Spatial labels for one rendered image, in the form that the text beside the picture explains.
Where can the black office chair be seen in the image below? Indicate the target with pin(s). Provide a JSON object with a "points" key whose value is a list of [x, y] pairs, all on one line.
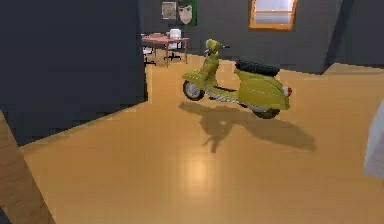
{"points": [[174, 50]]}

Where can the yellow green motor scooter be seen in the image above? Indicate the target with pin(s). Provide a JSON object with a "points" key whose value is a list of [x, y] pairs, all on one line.
{"points": [[256, 90]]}

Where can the red brown wooden table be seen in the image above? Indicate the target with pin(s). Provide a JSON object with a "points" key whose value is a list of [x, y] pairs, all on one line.
{"points": [[165, 41]]}

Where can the white appliance on table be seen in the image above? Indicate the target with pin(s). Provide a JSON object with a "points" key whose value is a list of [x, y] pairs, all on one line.
{"points": [[175, 33]]}

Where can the brown flat dish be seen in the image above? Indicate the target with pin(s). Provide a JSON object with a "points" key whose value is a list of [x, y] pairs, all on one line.
{"points": [[155, 35]]}

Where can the green face poster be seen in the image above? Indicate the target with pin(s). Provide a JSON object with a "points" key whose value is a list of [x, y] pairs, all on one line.
{"points": [[186, 12]]}

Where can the grey framed picture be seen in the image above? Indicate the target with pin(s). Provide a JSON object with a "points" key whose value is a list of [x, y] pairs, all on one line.
{"points": [[169, 10]]}

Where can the orange framed window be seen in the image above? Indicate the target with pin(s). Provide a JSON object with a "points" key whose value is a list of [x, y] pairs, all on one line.
{"points": [[272, 14]]}

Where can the white cloth furniture edge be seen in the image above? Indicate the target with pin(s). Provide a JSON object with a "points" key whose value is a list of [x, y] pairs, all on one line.
{"points": [[376, 146]]}

